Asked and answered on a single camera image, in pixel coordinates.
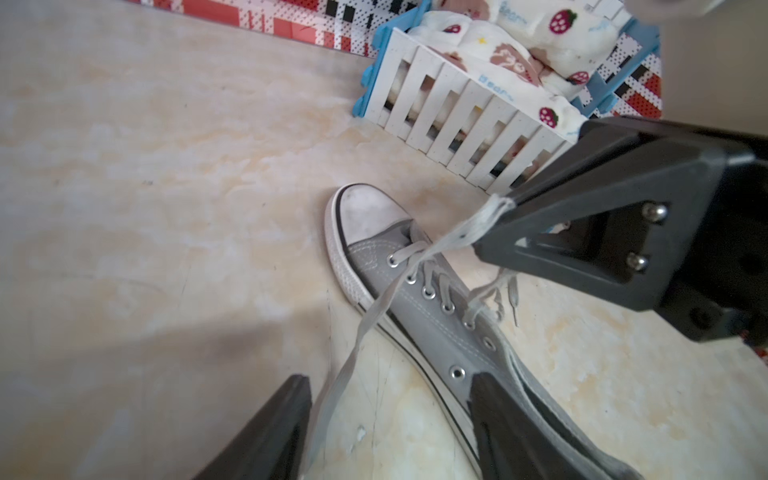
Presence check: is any grey shoelace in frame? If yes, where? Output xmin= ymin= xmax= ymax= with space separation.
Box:
xmin=299 ymin=194 xmax=516 ymax=478

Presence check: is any bear print blanket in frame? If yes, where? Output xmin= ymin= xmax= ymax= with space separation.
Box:
xmin=410 ymin=1 xmax=620 ymax=141

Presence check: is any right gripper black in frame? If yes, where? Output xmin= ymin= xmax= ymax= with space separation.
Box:
xmin=474 ymin=123 xmax=767 ymax=348

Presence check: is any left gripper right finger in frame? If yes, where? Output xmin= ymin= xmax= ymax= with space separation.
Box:
xmin=469 ymin=373 xmax=608 ymax=479

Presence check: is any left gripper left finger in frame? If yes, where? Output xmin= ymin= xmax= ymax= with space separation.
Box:
xmin=195 ymin=374 xmax=312 ymax=480

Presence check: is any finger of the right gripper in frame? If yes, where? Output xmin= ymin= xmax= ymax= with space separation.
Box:
xmin=507 ymin=116 xmax=659 ymax=207

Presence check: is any white blue toy crib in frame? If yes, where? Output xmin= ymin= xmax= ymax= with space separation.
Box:
xmin=353 ymin=1 xmax=659 ymax=193

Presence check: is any grey canvas sneaker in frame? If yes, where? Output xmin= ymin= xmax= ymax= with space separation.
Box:
xmin=324 ymin=183 xmax=638 ymax=479

